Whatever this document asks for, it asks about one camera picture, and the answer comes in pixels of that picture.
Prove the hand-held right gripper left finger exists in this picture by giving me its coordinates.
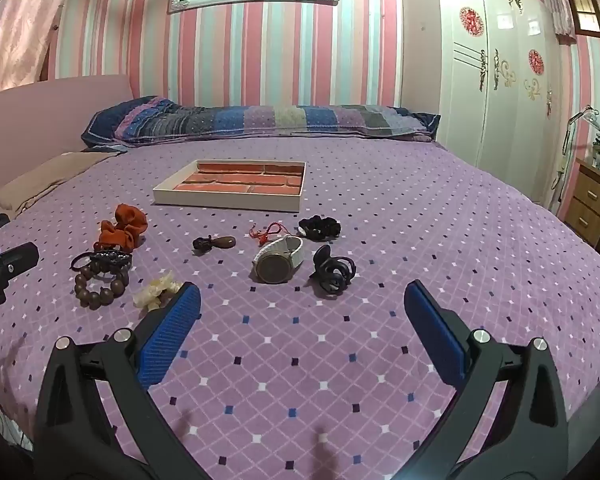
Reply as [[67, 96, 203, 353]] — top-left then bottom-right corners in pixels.
[[32, 281, 216, 480]]

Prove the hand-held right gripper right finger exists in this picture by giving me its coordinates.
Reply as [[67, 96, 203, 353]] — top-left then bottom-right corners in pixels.
[[392, 279, 572, 480]]

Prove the black braided leather bracelet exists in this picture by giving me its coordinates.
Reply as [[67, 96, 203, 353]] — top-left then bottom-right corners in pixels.
[[91, 248, 133, 276]]

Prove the orange fabric scrunchie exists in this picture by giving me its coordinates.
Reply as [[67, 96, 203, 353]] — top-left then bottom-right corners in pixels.
[[98, 203, 149, 252]]

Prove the white and gold bracelet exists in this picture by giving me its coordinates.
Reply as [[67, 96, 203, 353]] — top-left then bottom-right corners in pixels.
[[251, 234, 305, 285]]

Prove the black hair claw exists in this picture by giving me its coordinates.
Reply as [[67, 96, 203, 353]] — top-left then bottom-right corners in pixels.
[[309, 244, 357, 297]]

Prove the red string bracelet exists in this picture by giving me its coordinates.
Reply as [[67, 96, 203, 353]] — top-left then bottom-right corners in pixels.
[[249, 223, 284, 247]]

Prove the brick print tray box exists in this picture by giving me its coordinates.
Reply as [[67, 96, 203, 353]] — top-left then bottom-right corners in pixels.
[[152, 159, 307, 213]]

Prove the cream hair claw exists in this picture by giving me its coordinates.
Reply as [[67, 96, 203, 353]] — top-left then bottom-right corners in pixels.
[[132, 269, 185, 311]]

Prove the beige folded cloth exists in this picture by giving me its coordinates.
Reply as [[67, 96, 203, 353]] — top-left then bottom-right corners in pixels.
[[0, 151, 118, 221]]

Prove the dark brown hair clip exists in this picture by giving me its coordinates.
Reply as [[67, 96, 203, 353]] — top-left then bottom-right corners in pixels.
[[192, 234, 237, 256]]

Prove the purple diamond print bedsheet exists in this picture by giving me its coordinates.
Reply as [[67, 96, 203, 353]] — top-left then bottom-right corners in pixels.
[[0, 135, 600, 480]]

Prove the pink headboard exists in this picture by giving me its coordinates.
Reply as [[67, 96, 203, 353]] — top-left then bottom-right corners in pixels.
[[0, 74, 134, 196]]

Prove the black fabric scrunchie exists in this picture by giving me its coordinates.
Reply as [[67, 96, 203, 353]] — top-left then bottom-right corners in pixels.
[[298, 214, 342, 241]]

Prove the wooden desk with drawers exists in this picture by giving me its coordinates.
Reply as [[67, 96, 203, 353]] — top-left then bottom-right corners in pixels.
[[563, 156, 600, 256]]

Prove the patchwork striped pillow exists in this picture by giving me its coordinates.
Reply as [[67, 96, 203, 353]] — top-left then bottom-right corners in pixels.
[[81, 95, 441, 150]]

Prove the pink patterned curtain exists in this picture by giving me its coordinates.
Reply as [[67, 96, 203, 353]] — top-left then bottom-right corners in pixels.
[[0, 0, 81, 97]]

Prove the desk lamp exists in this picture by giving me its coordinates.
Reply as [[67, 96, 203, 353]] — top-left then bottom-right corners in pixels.
[[555, 105, 600, 206]]

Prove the white wardrobe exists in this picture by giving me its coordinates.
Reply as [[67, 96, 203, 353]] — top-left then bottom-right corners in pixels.
[[434, 0, 563, 206]]

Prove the brown wooden bead bracelet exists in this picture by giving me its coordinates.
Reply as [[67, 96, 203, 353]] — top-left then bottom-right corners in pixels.
[[73, 266, 131, 311]]

